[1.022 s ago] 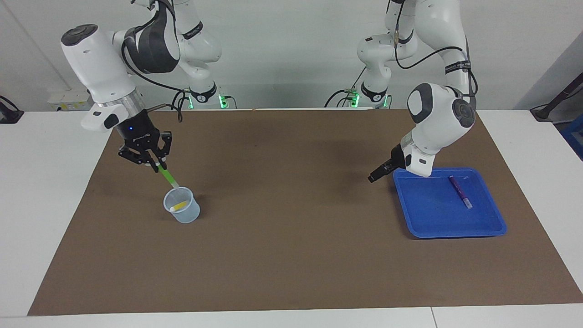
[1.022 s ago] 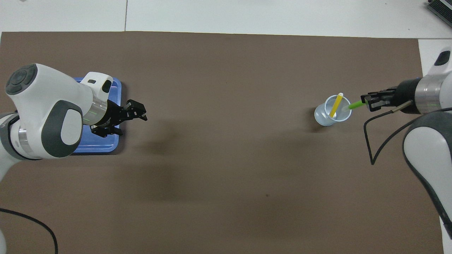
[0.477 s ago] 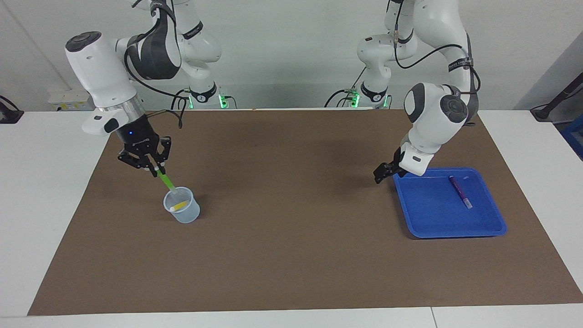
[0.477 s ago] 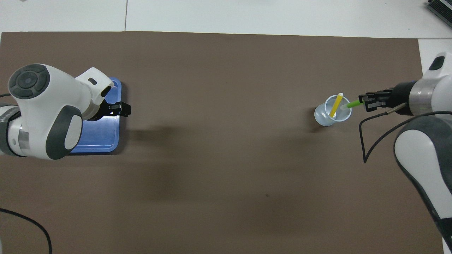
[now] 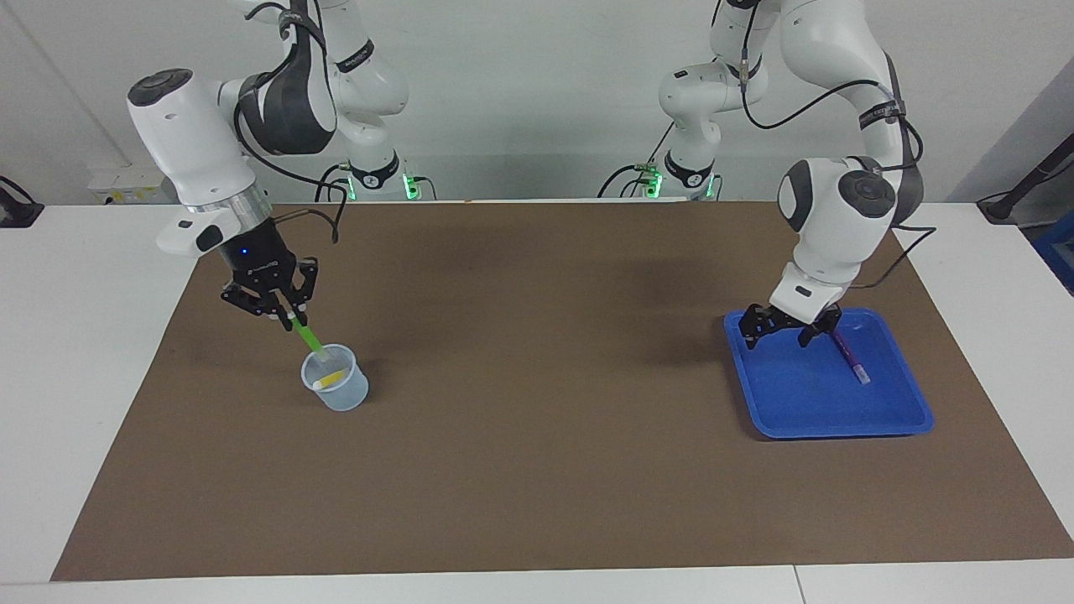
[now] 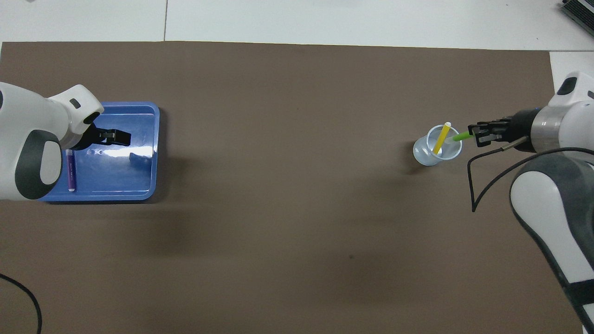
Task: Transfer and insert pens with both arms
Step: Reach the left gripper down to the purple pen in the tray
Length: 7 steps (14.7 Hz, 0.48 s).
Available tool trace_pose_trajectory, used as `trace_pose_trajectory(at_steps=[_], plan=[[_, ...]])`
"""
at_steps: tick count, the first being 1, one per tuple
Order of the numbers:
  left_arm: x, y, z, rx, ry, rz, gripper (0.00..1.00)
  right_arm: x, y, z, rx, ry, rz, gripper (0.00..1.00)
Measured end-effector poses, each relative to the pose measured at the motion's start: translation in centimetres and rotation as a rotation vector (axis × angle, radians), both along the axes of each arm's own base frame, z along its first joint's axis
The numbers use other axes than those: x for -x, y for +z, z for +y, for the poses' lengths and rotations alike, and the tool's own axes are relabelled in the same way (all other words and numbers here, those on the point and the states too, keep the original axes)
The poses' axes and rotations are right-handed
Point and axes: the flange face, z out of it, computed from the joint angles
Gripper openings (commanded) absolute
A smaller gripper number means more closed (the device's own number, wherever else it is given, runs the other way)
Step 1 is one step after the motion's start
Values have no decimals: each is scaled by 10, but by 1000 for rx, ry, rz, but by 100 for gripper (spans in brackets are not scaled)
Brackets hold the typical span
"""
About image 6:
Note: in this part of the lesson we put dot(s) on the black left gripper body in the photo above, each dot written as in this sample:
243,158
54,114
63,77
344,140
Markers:
90,138

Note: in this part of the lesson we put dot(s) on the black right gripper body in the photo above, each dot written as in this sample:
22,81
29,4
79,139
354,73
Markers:
520,130

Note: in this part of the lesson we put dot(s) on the green marker pen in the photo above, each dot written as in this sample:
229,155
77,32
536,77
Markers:
461,136

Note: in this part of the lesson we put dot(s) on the purple marker pen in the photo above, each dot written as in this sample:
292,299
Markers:
71,171

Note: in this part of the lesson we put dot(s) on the yellow marker pen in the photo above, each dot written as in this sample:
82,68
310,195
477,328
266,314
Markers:
442,137

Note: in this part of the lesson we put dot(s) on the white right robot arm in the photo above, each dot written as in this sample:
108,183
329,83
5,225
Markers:
575,130

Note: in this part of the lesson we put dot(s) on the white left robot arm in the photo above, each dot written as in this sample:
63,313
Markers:
28,120

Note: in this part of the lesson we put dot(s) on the blue plastic tray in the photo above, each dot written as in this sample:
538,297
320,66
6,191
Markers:
130,176

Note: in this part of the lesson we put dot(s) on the translucent plastic cup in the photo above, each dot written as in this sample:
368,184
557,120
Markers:
424,156

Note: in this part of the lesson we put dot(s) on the grey ribbed device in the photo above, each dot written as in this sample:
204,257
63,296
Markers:
582,9

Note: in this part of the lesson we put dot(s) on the brown table mat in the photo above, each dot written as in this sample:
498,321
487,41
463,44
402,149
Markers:
278,208

